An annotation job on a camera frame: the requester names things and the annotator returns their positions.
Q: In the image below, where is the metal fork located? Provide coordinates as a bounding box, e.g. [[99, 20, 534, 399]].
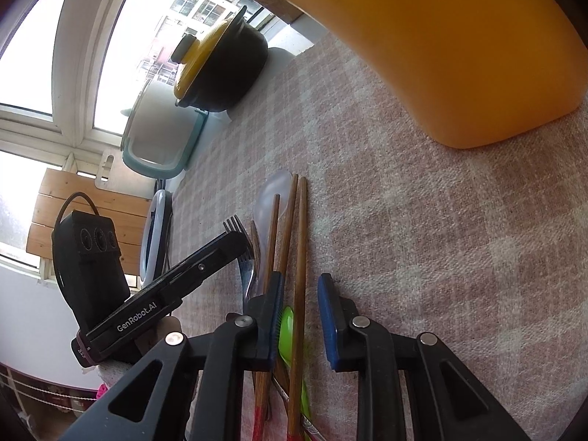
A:
[[223, 215, 257, 309]]

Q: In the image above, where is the wooden chopstick red tip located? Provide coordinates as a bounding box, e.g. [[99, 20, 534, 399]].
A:
[[287, 177, 308, 441]]

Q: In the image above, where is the left gloved hand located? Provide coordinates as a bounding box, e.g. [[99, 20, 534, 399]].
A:
[[97, 316, 182, 389]]

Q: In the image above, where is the green plastic spoon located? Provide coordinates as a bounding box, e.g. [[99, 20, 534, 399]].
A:
[[278, 306, 311, 419]]

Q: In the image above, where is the brown wooden plank panel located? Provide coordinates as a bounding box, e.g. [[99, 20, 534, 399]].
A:
[[26, 167, 153, 277]]

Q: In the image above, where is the pink plaid table cloth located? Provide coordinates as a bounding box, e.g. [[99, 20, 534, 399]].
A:
[[169, 35, 587, 440]]

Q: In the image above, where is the white cutting board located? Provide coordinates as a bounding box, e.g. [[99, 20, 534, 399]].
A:
[[95, 149, 155, 199]]

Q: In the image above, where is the white teal kettle canister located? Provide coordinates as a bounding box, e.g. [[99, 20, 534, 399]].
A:
[[121, 80, 208, 179]]

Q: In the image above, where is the black pot yellow lid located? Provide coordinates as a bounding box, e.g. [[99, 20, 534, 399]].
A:
[[171, 6, 268, 112]]

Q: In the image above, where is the yellow plastic utensil bucket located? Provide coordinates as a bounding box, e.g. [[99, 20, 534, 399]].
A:
[[286, 0, 587, 148]]

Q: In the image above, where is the black camera box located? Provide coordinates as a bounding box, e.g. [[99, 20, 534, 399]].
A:
[[52, 191, 130, 333]]

